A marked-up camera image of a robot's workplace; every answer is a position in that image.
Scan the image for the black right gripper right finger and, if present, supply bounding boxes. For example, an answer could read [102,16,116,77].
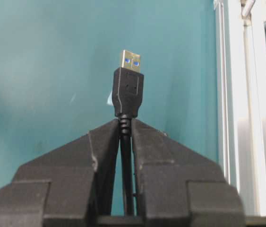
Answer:
[132,120,245,227]

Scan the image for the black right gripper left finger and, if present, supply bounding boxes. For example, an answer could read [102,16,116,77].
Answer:
[0,120,119,227]

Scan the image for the black USB cable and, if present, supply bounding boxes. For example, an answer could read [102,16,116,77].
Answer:
[112,49,145,217]

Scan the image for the aluminium extrusion square frame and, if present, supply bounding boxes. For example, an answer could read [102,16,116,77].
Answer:
[214,0,266,217]

